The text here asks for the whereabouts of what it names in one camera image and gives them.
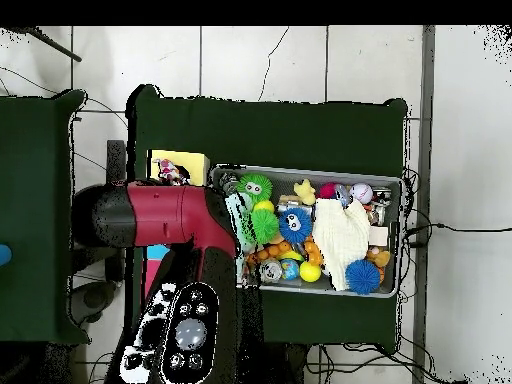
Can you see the yellow foam toy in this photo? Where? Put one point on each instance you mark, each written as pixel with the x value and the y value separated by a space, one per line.
pixel 304 192

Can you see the crushed silver can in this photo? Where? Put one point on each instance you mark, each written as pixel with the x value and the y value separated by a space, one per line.
pixel 270 271

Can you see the grey stand foot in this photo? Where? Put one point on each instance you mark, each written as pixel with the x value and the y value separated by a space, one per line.
pixel 94 300

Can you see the yellow ball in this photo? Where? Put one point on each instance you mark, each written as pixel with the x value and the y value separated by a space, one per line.
pixel 264 206

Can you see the white baseball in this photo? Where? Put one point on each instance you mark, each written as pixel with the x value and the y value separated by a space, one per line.
pixel 361 193

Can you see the colourful patterned cloth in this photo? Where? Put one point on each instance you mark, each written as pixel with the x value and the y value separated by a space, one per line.
pixel 168 172

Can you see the black upright panel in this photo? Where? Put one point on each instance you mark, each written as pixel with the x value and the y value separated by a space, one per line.
pixel 116 160

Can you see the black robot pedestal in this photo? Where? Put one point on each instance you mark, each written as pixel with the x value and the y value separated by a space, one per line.
pixel 294 368

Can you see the dark green table cloth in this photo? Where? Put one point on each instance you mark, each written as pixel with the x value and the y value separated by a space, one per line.
pixel 280 132
pixel 36 200

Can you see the wooden box with three holes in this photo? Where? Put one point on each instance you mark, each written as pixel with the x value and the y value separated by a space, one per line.
pixel 196 164

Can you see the cream knitted cloth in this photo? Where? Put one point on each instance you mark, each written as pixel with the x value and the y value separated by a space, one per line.
pixel 340 240

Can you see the globe print ball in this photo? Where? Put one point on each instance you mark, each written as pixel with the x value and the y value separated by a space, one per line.
pixel 290 269

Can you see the blue round object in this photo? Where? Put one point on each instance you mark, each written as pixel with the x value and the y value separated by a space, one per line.
pixel 4 255

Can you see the shallow grey mesh bin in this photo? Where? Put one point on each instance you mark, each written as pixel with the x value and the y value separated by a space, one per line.
pixel 282 182

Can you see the green spiky googly-eyed ball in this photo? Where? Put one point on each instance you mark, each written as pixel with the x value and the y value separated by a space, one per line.
pixel 255 188

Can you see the dark rod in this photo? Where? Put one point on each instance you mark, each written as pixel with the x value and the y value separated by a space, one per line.
pixel 52 44

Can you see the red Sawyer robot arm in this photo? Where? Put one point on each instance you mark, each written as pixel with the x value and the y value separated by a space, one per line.
pixel 160 216

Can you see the blue spiky googly-eyed ball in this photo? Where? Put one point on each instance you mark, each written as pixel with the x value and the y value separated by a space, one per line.
pixel 363 276
pixel 295 226

